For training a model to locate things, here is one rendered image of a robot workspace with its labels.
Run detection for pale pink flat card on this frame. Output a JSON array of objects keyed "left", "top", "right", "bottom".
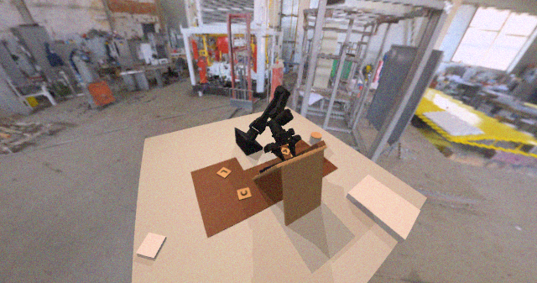
[{"left": 136, "top": 233, "right": 167, "bottom": 259}]

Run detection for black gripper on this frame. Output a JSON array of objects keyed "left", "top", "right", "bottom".
[{"left": 263, "top": 128, "right": 302, "bottom": 161}]

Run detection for wooden a-frame board stand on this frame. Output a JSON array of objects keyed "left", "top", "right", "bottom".
[{"left": 252, "top": 140, "right": 327, "bottom": 227}]

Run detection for grey cylindrical canister with orange lid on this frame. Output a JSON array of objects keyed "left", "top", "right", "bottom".
[{"left": 310, "top": 132, "right": 322, "bottom": 145}]

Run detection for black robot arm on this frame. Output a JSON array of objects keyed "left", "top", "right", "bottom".
[{"left": 244, "top": 86, "right": 295, "bottom": 142}]

